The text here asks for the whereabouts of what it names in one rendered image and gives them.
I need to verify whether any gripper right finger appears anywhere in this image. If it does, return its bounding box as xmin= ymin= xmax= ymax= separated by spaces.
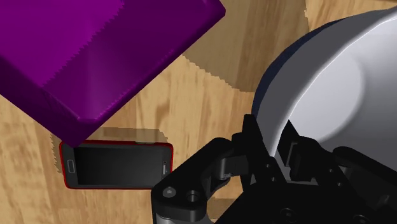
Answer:
xmin=277 ymin=120 xmax=397 ymax=220

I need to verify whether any black smartphone with red edge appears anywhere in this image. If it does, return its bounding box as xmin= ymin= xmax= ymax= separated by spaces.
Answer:
xmin=59 ymin=140 xmax=174 ymax=190

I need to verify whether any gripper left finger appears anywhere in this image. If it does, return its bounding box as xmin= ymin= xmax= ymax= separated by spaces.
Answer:
xmin=151 ymin=114 xmax=287 ymax=224

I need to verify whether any white bowl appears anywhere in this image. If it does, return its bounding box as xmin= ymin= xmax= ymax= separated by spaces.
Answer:
xmin=251 ymin=6 xmax=397 ymax=173

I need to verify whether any purple square tray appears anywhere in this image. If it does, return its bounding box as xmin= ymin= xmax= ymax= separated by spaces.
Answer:
xmin=0 ymin=0 xmax=226 ymax=148

